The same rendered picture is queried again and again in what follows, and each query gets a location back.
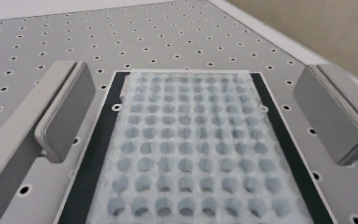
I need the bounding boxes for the white well plate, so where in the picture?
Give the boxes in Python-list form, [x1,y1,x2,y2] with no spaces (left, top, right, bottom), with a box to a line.
[85,68,314,224]

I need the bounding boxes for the grey perforated breadboard plate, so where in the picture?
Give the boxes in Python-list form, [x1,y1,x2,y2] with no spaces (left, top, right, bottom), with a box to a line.
[0,0,358,224]

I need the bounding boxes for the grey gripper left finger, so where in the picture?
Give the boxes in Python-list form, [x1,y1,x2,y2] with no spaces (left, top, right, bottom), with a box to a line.
[0,61,96,220]

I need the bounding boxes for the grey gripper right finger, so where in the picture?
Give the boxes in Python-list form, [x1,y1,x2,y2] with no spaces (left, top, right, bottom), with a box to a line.
[292,64,358,166]

